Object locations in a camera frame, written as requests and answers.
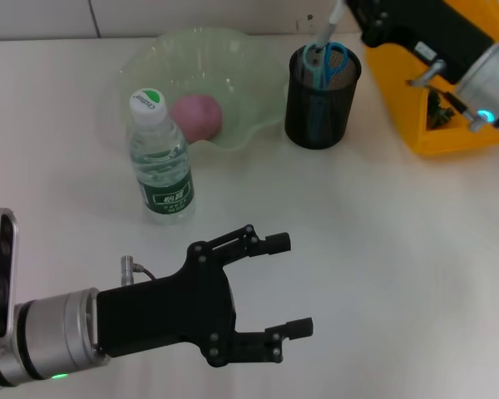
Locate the clear water bottle green label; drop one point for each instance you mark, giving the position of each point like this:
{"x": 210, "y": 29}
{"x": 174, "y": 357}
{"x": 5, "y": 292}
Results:
{"x": 162, "y": 166}

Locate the grey white ballpoint pen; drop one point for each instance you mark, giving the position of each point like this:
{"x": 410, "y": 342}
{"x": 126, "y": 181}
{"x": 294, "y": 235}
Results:
{"x": 328, "y": 29}

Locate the yellow plastic bin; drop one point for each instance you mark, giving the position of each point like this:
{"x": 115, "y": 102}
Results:
{"x": 399, "y": 104}

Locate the left gripper silver plug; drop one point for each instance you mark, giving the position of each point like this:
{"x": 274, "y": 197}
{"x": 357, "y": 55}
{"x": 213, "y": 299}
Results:
{"x": 129, "y": 270}

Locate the pink peach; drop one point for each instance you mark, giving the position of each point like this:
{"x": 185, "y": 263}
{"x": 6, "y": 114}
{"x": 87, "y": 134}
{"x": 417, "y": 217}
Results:
{"x": 197, "y": 118}

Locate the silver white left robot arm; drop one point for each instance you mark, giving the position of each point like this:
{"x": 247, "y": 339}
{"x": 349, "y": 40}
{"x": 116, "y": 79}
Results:
{"x": 54, "y": 336}

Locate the gripper silver plug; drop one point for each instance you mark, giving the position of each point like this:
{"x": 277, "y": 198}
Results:
{"x": 129, "y": 270}
{"x": 430, "y": 72}

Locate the right gripper silver plug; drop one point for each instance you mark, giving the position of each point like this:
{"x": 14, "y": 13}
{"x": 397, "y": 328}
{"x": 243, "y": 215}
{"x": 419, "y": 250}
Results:
{"x": 430, "y": 72}

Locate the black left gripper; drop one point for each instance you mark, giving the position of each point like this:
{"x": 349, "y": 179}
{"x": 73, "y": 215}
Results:
{"x": 166, "y": 311}

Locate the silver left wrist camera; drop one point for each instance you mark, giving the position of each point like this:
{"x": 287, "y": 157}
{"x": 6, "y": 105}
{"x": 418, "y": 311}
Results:
{"x": 0, "y": 274}

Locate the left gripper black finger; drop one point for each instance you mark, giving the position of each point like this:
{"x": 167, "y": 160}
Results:
{"x": 299, "y": 328}

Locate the black mesh pen holder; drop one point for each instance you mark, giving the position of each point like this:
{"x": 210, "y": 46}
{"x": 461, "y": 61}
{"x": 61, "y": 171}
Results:
{"x": 316, "y": 120}

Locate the green glass fruit bowl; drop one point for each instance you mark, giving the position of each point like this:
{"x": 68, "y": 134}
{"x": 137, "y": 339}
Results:
{"x": 216, "y": 54}

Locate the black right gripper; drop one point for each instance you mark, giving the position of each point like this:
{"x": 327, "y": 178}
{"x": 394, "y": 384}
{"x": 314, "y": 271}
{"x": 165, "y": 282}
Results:
{"x": 432, "y": 29}

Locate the blue turquoise scissors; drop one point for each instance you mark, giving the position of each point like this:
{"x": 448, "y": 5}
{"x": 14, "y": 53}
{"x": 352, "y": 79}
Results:
{"x": 316, "y": 70}

